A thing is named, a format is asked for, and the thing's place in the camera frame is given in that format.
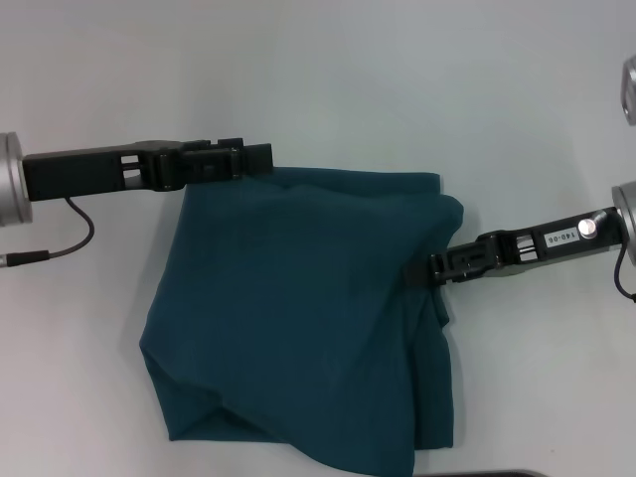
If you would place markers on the teal T-shirt with FREE print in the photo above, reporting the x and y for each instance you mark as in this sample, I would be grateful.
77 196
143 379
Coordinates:
298 323

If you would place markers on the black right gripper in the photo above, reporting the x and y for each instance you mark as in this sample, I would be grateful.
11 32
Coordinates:
551 243

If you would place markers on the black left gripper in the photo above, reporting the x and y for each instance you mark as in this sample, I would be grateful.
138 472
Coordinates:
89 169

